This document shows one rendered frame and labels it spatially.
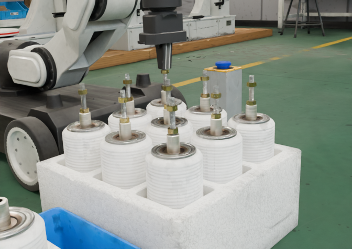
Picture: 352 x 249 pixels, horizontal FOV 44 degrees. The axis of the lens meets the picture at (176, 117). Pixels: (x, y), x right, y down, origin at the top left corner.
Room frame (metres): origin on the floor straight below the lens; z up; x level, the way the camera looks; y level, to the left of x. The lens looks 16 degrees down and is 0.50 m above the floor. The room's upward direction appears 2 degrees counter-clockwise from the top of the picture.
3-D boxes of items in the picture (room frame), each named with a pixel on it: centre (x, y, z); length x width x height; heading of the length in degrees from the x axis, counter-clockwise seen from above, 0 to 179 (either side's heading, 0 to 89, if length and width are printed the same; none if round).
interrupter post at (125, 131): (0.76, 0.09, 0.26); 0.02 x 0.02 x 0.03
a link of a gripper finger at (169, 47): (1.03, 0.01, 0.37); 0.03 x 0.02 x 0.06; 39
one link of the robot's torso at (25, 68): (1.50, 0.43, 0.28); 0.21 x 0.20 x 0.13; 49
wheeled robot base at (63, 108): (1.47, 0.40, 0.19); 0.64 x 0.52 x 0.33; 49
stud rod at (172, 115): (0.69, 0.01, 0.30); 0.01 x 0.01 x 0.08
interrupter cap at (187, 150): (0.69, 0.01, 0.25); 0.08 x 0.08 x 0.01
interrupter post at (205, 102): (0.94, -0.07, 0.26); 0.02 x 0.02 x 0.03
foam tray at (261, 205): (0.85, 0.01, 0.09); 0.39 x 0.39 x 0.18; 48
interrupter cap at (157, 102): (1.02, 0.02, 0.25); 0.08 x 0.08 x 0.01
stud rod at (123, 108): (0.76, 0.09, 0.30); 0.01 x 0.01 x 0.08
